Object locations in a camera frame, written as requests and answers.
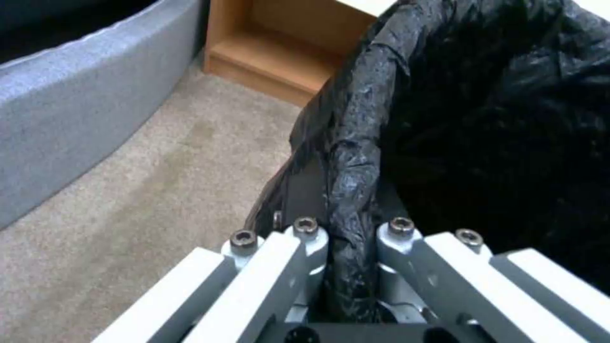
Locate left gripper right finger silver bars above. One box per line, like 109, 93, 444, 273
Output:
375, 216, 610, 343

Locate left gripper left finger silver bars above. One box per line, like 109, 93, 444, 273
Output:
90, 211, 331, 343

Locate trash bin with black bag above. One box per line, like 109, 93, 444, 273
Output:
243, 0, 610, 325

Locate light wooden nightstand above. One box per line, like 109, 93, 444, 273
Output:
205, 0, 380, 107

